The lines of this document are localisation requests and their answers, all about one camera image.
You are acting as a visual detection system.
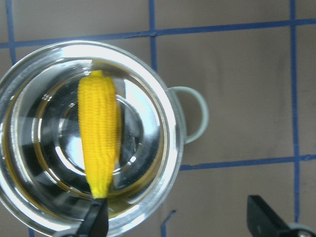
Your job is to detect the yellow corn cob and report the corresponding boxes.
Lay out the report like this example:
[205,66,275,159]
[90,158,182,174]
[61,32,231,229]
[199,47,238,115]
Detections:
[78,70,121,199]

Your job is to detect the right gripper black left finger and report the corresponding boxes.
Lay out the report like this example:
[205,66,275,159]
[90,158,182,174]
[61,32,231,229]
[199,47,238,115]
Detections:
[76,198,109,237]

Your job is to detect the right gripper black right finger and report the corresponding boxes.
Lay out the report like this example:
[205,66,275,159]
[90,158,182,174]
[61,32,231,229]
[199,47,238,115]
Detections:
[247,195,316,237]

